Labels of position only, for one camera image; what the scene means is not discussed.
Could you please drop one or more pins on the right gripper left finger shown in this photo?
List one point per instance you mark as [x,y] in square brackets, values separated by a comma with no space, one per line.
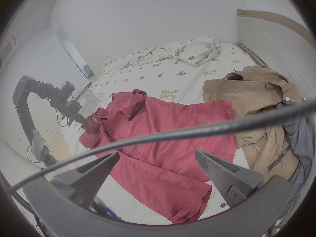
[88,181]

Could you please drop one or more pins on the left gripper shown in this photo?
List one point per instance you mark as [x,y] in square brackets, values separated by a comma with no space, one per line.
[72,109]

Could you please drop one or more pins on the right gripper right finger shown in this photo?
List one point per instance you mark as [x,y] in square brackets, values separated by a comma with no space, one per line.
[227,179]

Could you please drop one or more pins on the red shirt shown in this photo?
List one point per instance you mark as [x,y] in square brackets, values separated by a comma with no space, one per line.
[172,162]

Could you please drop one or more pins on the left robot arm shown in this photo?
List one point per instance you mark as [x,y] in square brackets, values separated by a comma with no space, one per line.
[23,107]

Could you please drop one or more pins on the bed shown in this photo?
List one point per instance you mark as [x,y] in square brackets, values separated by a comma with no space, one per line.
[148,80]

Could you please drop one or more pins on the khaki jacket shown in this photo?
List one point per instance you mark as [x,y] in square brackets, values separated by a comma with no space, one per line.
[246,92]

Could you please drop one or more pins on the white printed quilt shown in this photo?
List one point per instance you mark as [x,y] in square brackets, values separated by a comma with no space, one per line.
[153,55]

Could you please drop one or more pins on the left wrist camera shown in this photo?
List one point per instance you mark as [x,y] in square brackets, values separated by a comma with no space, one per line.
[67,88]

